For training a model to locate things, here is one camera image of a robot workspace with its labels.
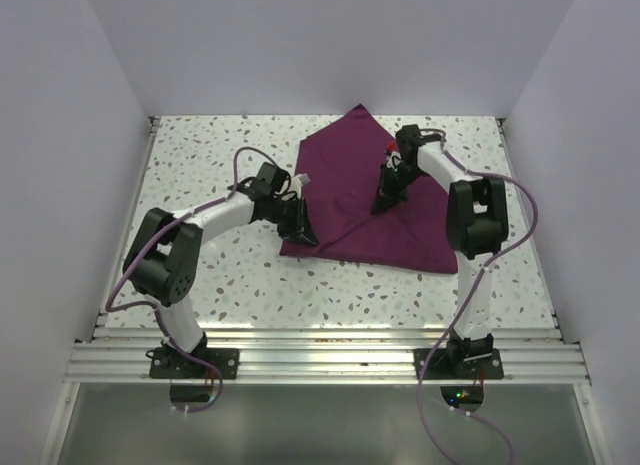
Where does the purple surgical drape cloth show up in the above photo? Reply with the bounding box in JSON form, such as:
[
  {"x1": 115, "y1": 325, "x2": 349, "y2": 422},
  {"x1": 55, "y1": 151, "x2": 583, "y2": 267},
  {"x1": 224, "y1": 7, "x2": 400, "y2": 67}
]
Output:
[{"x1": 280, "y1": 105, "x2": 457, "y2": 275}]

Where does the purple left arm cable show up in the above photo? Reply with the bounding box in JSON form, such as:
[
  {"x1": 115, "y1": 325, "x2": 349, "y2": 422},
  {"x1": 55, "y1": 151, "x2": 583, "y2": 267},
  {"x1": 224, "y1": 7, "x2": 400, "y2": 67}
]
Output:
[{"x1": 103, "y1": 146, "x2": 281, "y2": 414}]

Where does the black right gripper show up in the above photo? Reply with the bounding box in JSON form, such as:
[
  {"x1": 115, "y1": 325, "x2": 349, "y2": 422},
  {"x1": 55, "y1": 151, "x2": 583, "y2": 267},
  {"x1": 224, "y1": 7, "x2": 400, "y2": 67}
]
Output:
[{"x1": 372, "y1": 162, "x2": 425, "y2": 215}]

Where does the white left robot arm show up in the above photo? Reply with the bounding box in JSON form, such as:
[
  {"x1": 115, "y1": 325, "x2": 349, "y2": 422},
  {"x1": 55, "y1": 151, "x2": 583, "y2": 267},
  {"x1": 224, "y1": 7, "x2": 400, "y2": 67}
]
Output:
[{"x1": 123, "y1": 175, "x2": 318, "y2": 378}]

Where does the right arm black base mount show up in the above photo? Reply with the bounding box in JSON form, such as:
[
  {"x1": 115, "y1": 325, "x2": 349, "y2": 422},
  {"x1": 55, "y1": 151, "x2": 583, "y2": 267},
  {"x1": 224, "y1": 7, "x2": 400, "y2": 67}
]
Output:
[{"x1": 423, "y1": 348, "x2": 505, "y2": 380}]

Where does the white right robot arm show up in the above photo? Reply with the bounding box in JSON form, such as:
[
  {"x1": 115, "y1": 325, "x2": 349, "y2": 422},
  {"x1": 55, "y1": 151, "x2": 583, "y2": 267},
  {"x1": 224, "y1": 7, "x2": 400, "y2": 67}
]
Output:
[{"x1": 371, "y1": 125, "x2": 509, "y2": 378}]

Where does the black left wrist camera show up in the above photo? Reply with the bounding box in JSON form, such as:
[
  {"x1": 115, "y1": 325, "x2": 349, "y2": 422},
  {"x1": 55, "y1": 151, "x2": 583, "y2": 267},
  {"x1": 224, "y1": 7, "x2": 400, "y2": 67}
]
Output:
[{"x1": 230, "y1": 162, "x2": 310, "y2": 201}]

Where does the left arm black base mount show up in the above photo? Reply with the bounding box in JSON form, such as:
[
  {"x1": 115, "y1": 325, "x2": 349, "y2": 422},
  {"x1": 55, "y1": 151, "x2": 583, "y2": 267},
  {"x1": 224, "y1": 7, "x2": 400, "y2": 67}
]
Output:
[{"x1": 145, "y1": 346, "x2": 240, "y2": 380}]

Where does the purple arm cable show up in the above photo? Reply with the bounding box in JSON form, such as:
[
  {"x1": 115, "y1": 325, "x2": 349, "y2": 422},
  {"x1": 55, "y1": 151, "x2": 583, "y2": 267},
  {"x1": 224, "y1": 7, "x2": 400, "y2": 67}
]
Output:
[
  {"x1": 416, "y1": 127, "x2": 541, "y2": 465},
  {"x1": 103, "y1": 146, "x2": 281, "y2": 414}
]

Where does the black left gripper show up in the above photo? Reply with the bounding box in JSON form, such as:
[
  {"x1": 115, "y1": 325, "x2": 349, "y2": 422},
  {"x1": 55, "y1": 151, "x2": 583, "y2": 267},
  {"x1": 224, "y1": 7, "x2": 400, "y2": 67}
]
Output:
[{"x1": 267, "y1": 194, "x2": 318, "y2": 246}]

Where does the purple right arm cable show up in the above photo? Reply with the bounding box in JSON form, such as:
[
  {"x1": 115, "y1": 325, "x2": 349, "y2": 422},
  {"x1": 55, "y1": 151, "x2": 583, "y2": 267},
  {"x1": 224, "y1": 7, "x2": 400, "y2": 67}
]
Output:
[{"x1": 416, "y1": 127, "x2": 541, "y2": 465}]

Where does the aluminium table edge rail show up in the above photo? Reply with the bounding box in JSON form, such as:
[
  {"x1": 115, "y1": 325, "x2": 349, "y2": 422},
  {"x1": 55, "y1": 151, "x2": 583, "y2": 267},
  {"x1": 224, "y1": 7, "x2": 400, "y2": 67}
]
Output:
[{"x1": 64, "y1": 327, "x2": 590, "y2": 385}]

